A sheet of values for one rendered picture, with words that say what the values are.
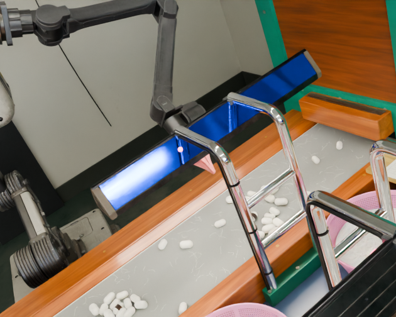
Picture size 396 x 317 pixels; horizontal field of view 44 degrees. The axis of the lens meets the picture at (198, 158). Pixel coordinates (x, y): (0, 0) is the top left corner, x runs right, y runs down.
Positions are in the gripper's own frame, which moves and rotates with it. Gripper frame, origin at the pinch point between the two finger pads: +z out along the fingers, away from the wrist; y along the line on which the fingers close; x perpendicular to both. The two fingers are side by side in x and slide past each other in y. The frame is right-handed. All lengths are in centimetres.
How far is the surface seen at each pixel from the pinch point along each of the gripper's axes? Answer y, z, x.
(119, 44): 54, -141, 134
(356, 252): 7.5, 40.2, -18.1
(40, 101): -7, -136, 139
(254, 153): 19.1, -0.3, 12.4
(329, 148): 34.4, 14.2, 3.6
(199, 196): -4.3, 1.0, 11.5
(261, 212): 3.5, 17.4, 0.8
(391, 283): -15, 43, -66
